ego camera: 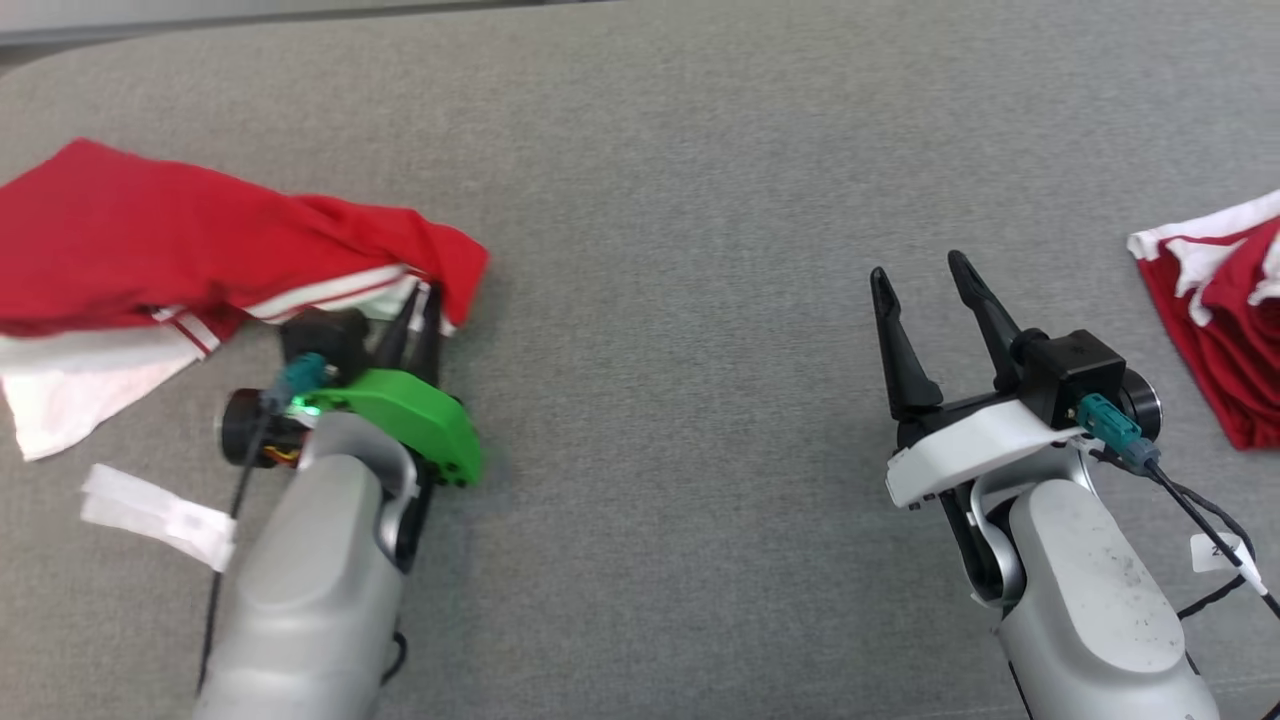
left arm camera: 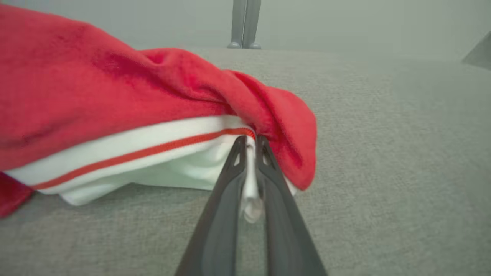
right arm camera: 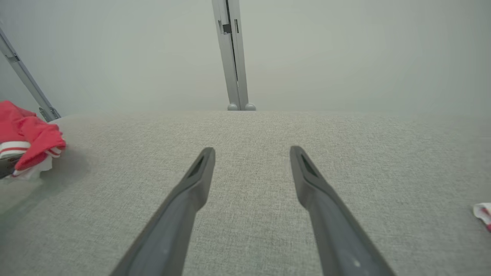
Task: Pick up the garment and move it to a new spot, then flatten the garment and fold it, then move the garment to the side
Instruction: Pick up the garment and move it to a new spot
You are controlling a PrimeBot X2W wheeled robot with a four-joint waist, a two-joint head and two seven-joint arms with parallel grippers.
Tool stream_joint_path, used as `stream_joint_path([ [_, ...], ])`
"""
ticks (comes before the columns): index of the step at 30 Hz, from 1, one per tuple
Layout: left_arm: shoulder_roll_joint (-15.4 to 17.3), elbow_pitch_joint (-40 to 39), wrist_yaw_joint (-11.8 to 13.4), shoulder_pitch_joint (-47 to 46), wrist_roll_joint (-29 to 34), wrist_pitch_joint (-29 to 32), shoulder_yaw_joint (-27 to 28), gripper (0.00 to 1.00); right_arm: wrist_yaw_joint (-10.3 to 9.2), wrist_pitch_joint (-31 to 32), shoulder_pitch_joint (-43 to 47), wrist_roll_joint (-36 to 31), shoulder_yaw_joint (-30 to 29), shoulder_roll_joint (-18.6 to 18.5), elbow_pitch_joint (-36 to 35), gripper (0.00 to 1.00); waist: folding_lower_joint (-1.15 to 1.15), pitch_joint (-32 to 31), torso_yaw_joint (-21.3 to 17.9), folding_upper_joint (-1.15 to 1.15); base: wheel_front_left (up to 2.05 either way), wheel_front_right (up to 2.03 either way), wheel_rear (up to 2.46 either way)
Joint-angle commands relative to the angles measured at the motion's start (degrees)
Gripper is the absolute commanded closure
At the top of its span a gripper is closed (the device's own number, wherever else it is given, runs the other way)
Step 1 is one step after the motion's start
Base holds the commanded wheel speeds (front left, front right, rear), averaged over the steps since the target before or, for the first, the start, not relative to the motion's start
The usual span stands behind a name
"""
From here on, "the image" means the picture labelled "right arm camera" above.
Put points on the red garment with striped white band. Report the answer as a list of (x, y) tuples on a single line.
[(27, 130)]

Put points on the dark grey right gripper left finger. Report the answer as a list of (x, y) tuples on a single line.
[(176, 218)]

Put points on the red garment with plain white trim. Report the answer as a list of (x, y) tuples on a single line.
[(483, 212)]

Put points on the grey metal frame bar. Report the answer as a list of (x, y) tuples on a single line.
[(27, 78)]

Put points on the grey partition post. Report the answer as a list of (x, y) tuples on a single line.
[(230, 57)]

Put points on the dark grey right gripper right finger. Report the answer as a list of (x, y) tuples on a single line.
[(330, 222)]

